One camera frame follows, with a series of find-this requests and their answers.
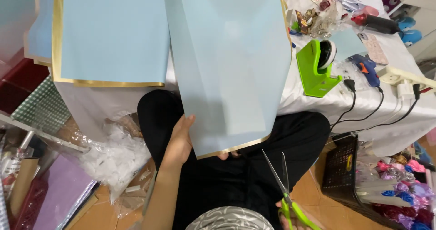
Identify person's right hand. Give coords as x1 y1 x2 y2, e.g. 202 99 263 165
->
275 200 326 230

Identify brown snack packet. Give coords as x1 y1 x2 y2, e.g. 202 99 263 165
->
295 9 311 35

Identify person's black trousers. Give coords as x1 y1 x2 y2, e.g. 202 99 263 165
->
137 89 331 230

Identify dark red box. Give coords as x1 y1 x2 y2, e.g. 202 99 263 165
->
0 57 50 115

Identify brown cardboard tube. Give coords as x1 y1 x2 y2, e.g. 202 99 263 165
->
9 157 40 218

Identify black and red glue gun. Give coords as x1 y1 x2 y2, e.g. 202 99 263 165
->
350 13 400 35

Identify red plastic basket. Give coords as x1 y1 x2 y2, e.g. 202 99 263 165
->
13 178 49 230

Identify person's grey patterned garment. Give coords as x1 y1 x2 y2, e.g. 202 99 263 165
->
185 206 275 230

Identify white shelf unit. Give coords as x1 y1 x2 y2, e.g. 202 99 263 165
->
381 0 436 64

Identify black plug with cable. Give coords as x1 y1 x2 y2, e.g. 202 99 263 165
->
335 84 421 132
329 79 357 132

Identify blue plush toy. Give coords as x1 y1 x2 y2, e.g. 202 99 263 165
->
396 16 423 47

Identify blue hot glue gun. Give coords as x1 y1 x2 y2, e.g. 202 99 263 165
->
347 54 382 88

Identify black and white tape roll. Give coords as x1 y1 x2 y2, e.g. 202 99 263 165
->
317 40 338 70

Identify light blue gold-edged wrapping sheet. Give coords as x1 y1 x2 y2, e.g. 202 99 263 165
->
162 0 293 160
51 0 171 88
23 0 55 67

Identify green checkered wrapping paper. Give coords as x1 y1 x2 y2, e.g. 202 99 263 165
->
10 75 72 135

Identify green tape dispenser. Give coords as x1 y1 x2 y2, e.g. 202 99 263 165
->
295 39 343 98

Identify white charger plug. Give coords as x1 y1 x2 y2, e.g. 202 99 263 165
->
396 79 415 101

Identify white tablecloth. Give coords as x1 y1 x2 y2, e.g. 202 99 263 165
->
54 0 436 158

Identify person's left hand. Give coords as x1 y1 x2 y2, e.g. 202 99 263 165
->
165 114 241 167

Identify small light blue paper piece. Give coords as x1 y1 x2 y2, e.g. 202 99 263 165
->
328 27 369 62

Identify stack of purple paper sheets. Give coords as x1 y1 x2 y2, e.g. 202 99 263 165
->
32 154 100 230

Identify clear bag of white scraps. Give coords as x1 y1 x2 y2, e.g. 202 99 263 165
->
67 111 152 205

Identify white power strip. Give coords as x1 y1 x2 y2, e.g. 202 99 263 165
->
377 65 436 95

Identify phone in pink case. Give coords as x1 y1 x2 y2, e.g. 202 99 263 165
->
357 32 390 66

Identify heap of craft supplies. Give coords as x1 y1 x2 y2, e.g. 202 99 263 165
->
281 0 389 40

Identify black basket of ribbon bows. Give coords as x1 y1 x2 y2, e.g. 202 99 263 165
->
321 134 436 230

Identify green-handled scissors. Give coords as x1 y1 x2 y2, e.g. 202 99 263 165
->
261 150 323 230

